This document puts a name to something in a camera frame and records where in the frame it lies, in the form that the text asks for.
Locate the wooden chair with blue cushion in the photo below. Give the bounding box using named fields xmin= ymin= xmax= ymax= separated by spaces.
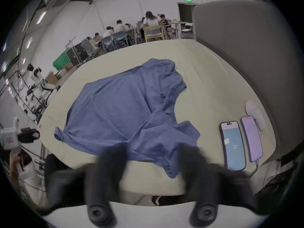
xmin=143 ymin=25 xmax=165 ymax=43

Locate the bed with beige sheet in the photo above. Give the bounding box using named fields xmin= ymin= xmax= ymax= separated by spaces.
xmin=38 ymin=38 xmax=277 ymax=196

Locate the white table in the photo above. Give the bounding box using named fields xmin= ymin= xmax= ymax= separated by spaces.
xmin=169 ymin=21 xmax=187 ymax=39

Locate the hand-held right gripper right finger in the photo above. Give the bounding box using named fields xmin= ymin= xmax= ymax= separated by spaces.
xmin=177 ymin=143 xmax=260 ymax=226

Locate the dark charging cable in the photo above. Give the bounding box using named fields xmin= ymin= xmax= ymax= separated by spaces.
xmin=248 ymin=159 xmax=260 ymax=178

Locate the white folding chair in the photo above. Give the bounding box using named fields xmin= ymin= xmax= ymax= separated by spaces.
xmin=181 ymin=22 xmax=195 ymax=39

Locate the blue shirt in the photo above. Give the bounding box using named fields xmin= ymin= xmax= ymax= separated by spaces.
xmin=54 ymin=58 xmax=200 ymax=179

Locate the cardboard carton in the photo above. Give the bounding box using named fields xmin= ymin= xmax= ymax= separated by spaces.
xmin=45 ymin=71 xmax=60 ymax=86
xmin=56 ymin=64 xmax=73 ymax=78

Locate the purple phone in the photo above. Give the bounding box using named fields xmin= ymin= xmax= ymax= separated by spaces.
xmin=240 ymin=115 xmax=264 ymax=163

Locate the black equipment case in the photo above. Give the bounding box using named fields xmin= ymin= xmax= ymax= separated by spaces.
xmin=74 ymin=40 xmax=92 ymax=62
xmin=65 ymin=47 xmax=83 ymax=67

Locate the person's left hand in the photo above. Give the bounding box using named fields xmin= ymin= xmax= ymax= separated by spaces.
xmin=9 ymin=149 xmax=25 ymax=176

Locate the table with green cloth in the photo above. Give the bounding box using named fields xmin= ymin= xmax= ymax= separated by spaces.
xmin=52 ymin=49 xmax=72 ymax=71

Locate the grey padded headboard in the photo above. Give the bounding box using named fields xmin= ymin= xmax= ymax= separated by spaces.
xmin=192 ymin=0 xmax=304 ymax=166

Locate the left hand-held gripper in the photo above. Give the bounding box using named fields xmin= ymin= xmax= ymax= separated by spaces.
xmin=0 ymin=117 xmax=40 ymax=156

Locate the phone with lit blue screen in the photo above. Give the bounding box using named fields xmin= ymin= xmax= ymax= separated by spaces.
xmin=219 ymin=121 xmax=247 ymax=171

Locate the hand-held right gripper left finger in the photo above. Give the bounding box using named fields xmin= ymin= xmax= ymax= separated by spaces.
xmin=46 ymin=145 xmax=130 ymax=226

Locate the group of people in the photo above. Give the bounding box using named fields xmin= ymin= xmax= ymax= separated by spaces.
xmin=94 ymin=10 xmax=172 ymax=47

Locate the person's left forearm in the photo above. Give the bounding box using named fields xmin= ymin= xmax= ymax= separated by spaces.
xmin=9 ymin=174 xmax=32 ymax=207

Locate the white robot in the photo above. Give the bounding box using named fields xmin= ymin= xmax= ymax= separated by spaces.
xmin=25 ymin=64 xmax=58 ymax=111

